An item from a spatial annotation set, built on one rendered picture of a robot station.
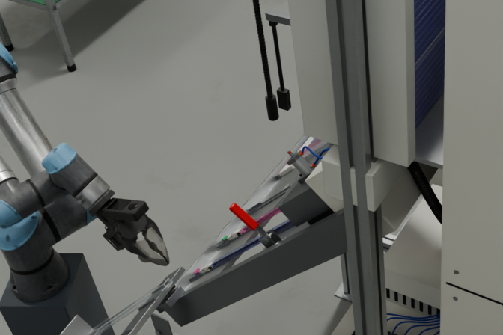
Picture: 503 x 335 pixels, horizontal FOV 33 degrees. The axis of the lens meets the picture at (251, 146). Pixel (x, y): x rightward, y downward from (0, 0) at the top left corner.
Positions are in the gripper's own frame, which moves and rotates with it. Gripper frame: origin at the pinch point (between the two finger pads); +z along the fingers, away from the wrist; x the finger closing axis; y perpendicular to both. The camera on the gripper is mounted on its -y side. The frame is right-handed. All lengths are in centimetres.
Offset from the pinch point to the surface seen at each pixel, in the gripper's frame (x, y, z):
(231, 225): -16.9, -3.3, 5.9
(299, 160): 0, -62, -2
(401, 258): -34, -20, 39
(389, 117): 11, -97, -3
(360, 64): 13, -101, -11
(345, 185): 14, -84, 1
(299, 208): 6, -61, 3
